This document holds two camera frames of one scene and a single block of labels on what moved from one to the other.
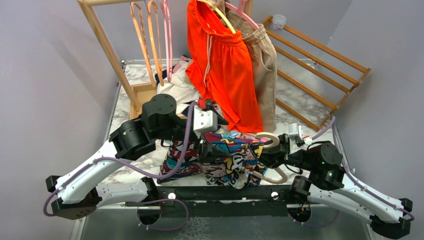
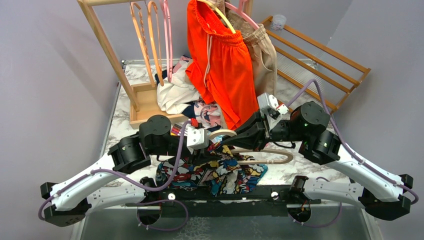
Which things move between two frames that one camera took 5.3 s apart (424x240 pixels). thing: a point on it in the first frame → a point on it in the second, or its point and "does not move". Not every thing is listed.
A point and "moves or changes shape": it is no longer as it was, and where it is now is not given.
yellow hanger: (212, 4) does not move
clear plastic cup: (279, 22) does not move
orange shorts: (221, 67) does not move
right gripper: (274, 157) → (253, 135)
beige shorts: (264, 57) does not move
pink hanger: (166, 15) does not move
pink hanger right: (240, 10) does not move
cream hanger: (275, 144) → (288, 160)
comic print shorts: (239, 162) moves or changes shape
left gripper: (205, 155) → (202, 156)
